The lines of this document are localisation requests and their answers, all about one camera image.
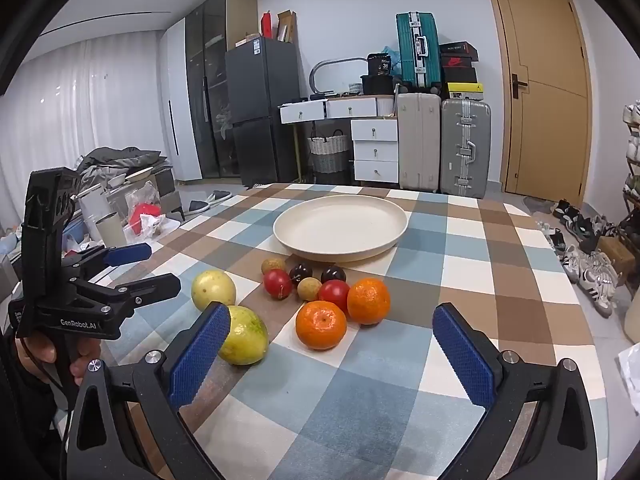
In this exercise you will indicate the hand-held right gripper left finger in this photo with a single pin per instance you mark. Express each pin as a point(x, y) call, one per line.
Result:
point(200, 355)

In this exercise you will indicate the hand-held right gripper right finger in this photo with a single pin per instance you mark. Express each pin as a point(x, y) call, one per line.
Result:
point(462, 360)

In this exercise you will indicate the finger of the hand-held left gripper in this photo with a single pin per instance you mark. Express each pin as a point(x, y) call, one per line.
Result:
point(127, 254)
point(150, 287)

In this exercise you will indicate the yellow-green passion fruit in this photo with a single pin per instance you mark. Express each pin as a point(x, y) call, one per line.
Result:
point(247, 335)
point(213, 290)

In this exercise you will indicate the red cherry tomato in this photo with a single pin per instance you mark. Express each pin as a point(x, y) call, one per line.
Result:
point(334, 294)
point(277, 282)

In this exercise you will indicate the orange mandarin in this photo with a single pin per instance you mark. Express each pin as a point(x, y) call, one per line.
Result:
point(369, 301)
point(321, 325)

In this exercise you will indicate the tan longan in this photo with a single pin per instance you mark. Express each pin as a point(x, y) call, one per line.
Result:
point(308, 288)
point(273, 265)

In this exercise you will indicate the dark red cherry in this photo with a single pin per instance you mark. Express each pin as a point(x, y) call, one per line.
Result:
point(301, 271)
point(333, 274)

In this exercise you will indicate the cream round plate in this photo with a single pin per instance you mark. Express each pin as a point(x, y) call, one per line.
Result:
point(340, 230)

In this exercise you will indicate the person's left forearm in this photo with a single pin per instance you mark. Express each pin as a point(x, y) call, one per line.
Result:
point(27, 420)

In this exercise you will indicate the person's left hand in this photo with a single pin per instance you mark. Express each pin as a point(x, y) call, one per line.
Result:
point(40, 355)

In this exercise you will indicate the red item in plastic bag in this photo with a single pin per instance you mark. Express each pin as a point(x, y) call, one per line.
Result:
point(142, 212)

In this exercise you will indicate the grey clothes pile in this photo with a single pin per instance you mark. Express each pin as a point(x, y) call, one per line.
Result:
point(115, 162)

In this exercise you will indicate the grey slipper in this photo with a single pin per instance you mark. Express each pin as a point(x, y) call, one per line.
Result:
point(198, 205)
point(220, 195)

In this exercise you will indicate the white curtain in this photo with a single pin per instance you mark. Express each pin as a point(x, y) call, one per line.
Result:
point(75, 110)

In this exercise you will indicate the scattered shoes group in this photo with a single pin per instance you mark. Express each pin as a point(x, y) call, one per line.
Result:
point(585, 260)

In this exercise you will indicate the white wardrobe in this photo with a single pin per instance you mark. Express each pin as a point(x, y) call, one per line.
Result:
point(177, 100)

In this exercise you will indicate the grey doormat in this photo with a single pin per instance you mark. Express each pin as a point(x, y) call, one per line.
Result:
point(537, 204)

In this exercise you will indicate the brown cardboard box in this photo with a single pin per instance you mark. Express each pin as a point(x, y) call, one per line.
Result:
point(615, 255)

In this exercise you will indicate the black refrigerator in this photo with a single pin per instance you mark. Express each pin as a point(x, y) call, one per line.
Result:
point(255, 100)

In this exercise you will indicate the dark glass cabinet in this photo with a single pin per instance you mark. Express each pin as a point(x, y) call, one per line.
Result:
point(215, 60)

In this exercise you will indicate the beige suitcase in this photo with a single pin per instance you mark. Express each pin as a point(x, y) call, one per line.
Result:
point(419, 145)

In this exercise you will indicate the woven laundry basket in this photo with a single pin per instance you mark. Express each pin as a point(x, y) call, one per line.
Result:
point(328, 152)

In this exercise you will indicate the white drawer desk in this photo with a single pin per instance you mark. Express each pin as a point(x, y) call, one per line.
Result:
point(375, 152)

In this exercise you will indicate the silver grey suitcase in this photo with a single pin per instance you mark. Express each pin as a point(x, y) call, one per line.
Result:
point(465, 130)

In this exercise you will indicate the wooden shoe rack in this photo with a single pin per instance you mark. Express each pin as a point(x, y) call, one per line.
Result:
point(631, 195)

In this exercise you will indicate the wooden door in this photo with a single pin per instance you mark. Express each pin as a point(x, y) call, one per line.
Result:
point(545, 110)

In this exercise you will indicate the tall red box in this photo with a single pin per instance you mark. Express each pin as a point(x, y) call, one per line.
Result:
point(266, 25)

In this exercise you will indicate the yellow and black shoe box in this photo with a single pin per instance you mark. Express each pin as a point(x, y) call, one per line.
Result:
point(462, 91)

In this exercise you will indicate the open cardboard box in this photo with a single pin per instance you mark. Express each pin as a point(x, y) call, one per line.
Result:
point(285, 25)

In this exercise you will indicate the small white mesh basket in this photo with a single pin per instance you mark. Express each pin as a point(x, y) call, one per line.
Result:
point(354, 87)

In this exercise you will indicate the black hat box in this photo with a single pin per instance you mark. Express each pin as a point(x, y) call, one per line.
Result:
point(377, 85)

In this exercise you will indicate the shoe rack with shoes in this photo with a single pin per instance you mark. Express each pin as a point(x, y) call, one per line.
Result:
point(634, 120)

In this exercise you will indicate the black round tin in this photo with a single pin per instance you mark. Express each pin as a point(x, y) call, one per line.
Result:
point(381, 64)

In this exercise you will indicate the blue plastic bag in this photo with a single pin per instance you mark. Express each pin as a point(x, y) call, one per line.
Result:
point(395, 57)

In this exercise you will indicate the black and red shoe box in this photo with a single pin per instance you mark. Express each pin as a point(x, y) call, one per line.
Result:
point(457, 49)

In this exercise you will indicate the teal suitcase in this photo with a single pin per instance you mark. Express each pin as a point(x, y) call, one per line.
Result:
point(407, 50)

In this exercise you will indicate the arched silver frame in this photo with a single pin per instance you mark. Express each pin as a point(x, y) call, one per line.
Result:
point(337, 60)

